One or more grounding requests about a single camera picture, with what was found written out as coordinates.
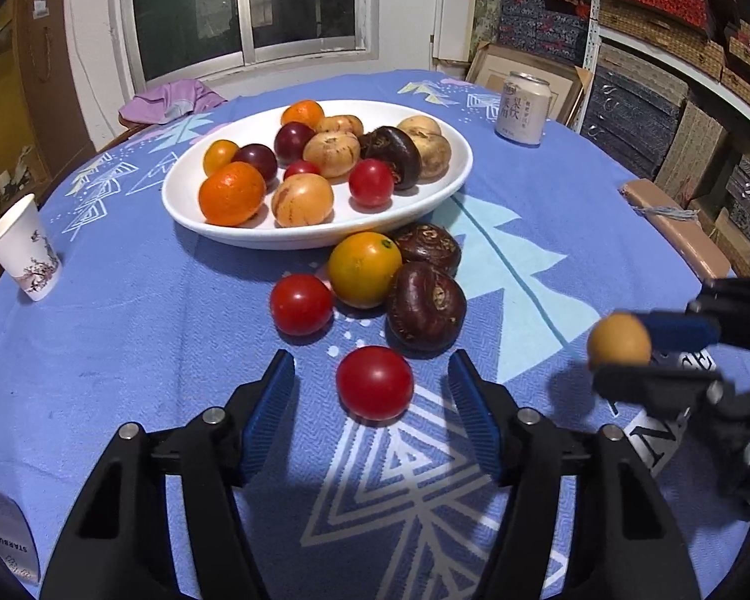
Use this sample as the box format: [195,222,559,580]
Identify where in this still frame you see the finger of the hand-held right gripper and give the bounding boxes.
[637,276,750,351]
[592,363,750,446]

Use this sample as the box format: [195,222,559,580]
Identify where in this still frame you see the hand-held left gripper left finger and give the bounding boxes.
[40,348,297,600]

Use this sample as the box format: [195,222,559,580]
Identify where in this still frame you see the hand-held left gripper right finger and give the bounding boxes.
[446,350,704,600]

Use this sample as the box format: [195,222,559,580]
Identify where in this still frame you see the yellow cherry tomato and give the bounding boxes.
[586,313,654,371]

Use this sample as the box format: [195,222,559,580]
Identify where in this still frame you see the dark brown water chestnut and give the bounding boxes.
[385,260,468,353]
[357,126,424,192]
[392,222,463,277]

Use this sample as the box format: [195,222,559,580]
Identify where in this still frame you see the large orange tomato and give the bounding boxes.
[328,231,404,310]

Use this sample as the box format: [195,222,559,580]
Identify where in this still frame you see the tan round fruit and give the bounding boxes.
[412,132,453,180]
[396,115,443,139]
[314,114,365,139]
[271,173,336,229]
[302,131,362,180]

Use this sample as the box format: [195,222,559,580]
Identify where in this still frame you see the white oval plate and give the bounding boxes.
[161,98,474,251]

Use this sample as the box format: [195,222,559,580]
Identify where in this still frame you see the dark red cherry tomato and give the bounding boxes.
[232,143,279,184]
[273,121,317,167]

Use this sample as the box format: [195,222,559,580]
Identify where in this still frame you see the small orange cherry tomato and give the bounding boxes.
[202,139,240,177]

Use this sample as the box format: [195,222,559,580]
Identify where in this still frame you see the brown chair back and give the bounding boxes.
[618,178,735,279]

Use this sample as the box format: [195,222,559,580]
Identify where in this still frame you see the blue printed tablecloth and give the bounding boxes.
[0,68,750,600]

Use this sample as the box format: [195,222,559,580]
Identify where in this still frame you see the orange mandarin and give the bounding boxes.
[280,100,325,129]
[198,161,267,228]

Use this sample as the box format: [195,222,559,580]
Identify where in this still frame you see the stack of patterned boxes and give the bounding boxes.
[475,0,750,279]

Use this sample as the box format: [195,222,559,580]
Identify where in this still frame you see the beige drink can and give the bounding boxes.
[494,71,551,147]

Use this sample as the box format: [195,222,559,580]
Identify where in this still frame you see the white paper bag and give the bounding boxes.
[0,481,42,585]

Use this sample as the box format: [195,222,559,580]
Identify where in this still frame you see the white printed paper cup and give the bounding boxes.
[0,193,62,303]

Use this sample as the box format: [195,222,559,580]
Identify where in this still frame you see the wooden chair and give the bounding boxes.
[117,117,160,142]

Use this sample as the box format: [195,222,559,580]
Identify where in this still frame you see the purple cloth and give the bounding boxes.
[118,80,229,126]

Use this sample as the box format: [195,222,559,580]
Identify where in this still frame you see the white metal shelf rack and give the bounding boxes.
[587,0,750,160]

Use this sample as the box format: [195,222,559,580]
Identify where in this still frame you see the wooden glass cabinet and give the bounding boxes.
[0,0,95,301]

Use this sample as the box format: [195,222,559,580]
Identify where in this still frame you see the sliding glass window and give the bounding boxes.
[112,0,382,85]

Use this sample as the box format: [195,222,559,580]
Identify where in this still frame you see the wooden picture frame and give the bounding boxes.
[465,43,595,132]

